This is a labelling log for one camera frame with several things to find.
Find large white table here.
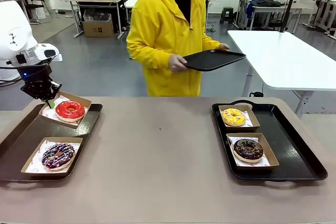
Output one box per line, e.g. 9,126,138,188
227,29,336,116

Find chocolate donut colourful sprinkles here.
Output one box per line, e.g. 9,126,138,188
233,138,265,163

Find dark green stool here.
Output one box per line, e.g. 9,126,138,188
219,6,234,24

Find grey desk with clothes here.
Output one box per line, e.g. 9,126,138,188
236,0,314,35

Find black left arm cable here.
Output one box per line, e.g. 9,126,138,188
0,65,24,84

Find black plastic tray with handles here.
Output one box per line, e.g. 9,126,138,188
212,100,329,183

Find dark clothes pile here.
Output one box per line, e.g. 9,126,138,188
248,0,283,7

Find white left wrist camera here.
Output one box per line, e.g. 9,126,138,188
35,43,63,62

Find black cable on floor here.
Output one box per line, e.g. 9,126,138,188
249,83,265,98

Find black office chair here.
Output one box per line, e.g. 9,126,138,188
26,0,53,24

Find person's right hand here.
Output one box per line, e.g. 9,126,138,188
167,54,188,74

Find chocolate donut white pink sprinkles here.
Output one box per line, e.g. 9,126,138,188
41,142,76,171

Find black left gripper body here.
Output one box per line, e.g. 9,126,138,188
16,63,53,99

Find black stand pole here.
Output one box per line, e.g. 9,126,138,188
279,0,302,33

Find brown cardboard shipping box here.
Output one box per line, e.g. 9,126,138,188
82,14,115,38

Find brown plastic tray with handles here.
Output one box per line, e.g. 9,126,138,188
0,103,103,183

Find brown cardboard tray box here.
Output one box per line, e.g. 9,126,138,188
226,132,280,169
38,91,92,130
218,104,261,132
20,136,83,178

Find yellow sprinkled donut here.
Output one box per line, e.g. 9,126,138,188
222,108,247,127

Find black serving tray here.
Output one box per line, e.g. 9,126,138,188
182,49,247,72

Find person in yellow hoodie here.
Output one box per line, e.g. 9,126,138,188
125,0,230,98

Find red glazed donut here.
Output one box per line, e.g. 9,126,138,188
55,100,86,123

